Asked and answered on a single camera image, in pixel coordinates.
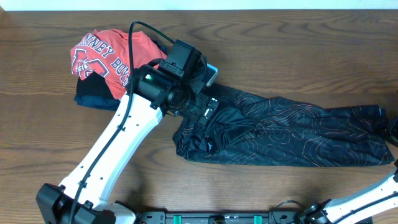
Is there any black orange-lined jersey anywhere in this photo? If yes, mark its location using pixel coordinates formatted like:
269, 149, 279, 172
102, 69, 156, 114
173, 84, 394, 167

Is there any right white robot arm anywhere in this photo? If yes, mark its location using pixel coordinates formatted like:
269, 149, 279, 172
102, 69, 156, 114
296, 114, 397, 223

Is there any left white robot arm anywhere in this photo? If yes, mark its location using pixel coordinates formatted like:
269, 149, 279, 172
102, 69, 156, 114
36, 61, 218, 224

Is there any navy folded shirt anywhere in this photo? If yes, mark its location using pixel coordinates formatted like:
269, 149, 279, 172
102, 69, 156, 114
73, 40, 170, 111

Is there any black folded shirt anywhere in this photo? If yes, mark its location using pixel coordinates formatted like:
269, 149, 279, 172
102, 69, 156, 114
76, 72, 114, 100

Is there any orange printed t-shirt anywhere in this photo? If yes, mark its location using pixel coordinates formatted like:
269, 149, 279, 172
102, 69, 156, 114
70, 29, 166, 100

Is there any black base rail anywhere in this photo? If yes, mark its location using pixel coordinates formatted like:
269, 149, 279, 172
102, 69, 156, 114
136, 210, 374, 224

